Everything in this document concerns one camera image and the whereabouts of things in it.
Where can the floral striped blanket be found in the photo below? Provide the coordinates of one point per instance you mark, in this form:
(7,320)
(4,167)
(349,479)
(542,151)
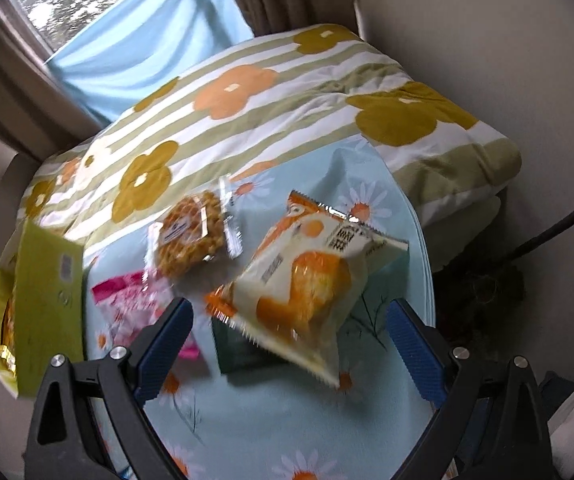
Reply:
(287,110)

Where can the round cookie packet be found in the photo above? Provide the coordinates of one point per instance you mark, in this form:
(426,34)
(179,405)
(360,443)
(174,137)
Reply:
(192,235)

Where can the green cardboard box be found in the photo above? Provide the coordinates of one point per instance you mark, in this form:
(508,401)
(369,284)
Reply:
(47,310)

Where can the orange and white snack packet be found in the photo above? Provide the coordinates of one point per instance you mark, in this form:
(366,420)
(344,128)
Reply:
(297,290)

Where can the black metal rack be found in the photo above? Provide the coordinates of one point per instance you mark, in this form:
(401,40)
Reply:
(557,225)

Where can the light blue cloth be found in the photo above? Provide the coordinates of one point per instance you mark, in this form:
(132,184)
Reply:
(147,50)

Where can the pink snack packet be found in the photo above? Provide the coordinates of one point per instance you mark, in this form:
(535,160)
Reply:
(127,305)

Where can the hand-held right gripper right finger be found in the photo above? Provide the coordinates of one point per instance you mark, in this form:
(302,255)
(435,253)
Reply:
(414,350)

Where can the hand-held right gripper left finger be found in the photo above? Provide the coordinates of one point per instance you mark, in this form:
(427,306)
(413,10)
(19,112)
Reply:
(167,345)

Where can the dark green packet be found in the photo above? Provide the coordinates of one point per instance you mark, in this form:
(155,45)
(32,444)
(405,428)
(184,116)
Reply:
(237,352)

